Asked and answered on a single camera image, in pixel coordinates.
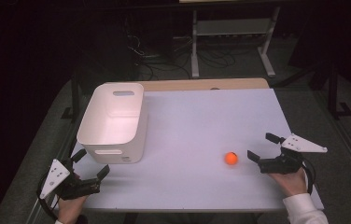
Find person's right hand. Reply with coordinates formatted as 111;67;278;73
268;170;308;198

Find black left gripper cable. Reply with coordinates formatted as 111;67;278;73
35;172;60;222

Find white metal stand frame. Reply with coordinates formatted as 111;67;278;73
190;6;282;79

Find tangle of black floor cables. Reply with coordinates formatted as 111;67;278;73
126;33;237;81

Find person's left hand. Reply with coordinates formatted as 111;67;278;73
57;194;88;224

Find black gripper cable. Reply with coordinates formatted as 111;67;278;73
300;158;316;196
35;172;60;222

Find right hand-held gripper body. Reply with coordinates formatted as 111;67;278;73
258;133;329;175

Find black metal stand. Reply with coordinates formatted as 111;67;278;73
61;72;83;123
326;61;351;121

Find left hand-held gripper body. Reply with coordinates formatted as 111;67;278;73
39;158;102;201

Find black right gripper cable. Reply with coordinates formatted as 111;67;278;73
300;158;316;196

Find orange ball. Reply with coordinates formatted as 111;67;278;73
224;151;239;166

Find white plastic bin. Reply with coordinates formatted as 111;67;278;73
76;82;149;165

